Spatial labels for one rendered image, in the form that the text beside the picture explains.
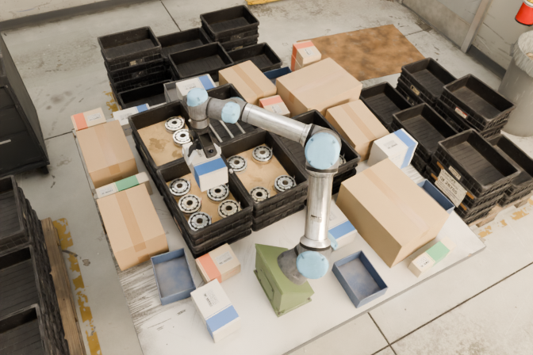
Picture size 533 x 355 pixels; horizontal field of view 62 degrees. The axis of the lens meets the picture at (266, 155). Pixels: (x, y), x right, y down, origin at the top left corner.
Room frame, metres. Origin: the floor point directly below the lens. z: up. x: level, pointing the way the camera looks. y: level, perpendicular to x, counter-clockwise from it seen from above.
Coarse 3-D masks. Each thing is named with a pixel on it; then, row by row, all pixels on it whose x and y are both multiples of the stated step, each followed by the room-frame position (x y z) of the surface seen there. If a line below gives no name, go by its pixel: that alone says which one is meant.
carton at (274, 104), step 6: (276, 96) 1.94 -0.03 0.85; (264, 102) 1.88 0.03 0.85; (270, 102) 1.88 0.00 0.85; (276, 102) 1.88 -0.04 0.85; (282, 102) 1.89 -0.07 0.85; (264, 108) 1.83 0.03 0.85; (270, 108) 1.84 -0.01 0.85; (276, 108) 1.84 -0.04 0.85; (282, 108) 1.84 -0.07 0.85; (282, 114) 1.79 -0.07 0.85; (288, 114) 1.80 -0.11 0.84
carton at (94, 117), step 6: (78, 114) 1.68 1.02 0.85; (84, 114) 1.69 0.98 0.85; (90, 114) 1.69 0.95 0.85; (96, 114) 1.69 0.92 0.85; (102, 114) 1.70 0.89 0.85; (72, 120) 1.63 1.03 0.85; (78, 120) 1.64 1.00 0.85; (84, 120) 1.64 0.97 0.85; (90, 120) 1.64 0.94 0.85; (96, 120) 1.65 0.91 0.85; (102, 120) 1.65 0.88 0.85; (78, 126) 1.60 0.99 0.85; (84, 126) 1.60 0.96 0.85; (90, 126) 1.60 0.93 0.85
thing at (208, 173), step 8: (184, 144) 1.26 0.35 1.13; (184, 152) 1.25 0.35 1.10; (200, 152) 1.22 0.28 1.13; (200, 160) 1.18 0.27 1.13; (208, 160) 1.18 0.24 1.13; (216, 160) 1.19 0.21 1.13; (192, 168) 1.17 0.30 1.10; (200, 168) 1.14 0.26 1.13; (208, 168) 1.14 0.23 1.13; (216, 168) 1.14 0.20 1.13; (224, 168) 1.15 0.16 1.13; (200, 176) 1.10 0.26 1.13; (208, 176) 1.10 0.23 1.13; (216, 176) 1.12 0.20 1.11; (224, 176) 1.14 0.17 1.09; (200, 184) 1.09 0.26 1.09; (208, 184) 1.10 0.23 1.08; (216, 184) 1.12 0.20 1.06
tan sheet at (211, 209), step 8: (184, 176) 1.33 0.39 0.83; (192, 176) 1.33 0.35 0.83; (168, 184) 1.28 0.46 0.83; (192, 184) 1.29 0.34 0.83; (224, 184) 1.30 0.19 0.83; (192, 192) 1.24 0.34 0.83; (200, 192) 1.24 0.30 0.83; (176, 200) 1.18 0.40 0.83; (208, 200) 1.20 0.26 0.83; (208, 208) 1.15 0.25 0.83; (216, 208) 1.15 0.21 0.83; (240, 208) 1.16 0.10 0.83; (216, 216) 1.11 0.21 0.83
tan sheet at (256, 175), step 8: (264, 144) 1.58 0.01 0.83; (248, 152) 1.51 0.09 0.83; (248, 160) 1.46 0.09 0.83; (272, 160) 1.47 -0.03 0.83; (248, 168) 1.41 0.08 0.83; (256, 168) 1.41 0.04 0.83; (264, 168) 1.41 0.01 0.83; (272, 168) 1.42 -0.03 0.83; (280, 168) 1.42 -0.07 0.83; (240, 176) 1.35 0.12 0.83; (248, 176) 1.36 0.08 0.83; (256, 176) 1.36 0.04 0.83; (264, 176) 1.36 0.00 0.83; (272, 176) 1.37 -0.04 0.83; (248, 184) 1.31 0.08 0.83; (256, 184) 1.31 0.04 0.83; (264, 184) 1.32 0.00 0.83; (272, 184) 1.32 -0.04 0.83; (248, 192) 1.26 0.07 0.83; (272, 192) 1.27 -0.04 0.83
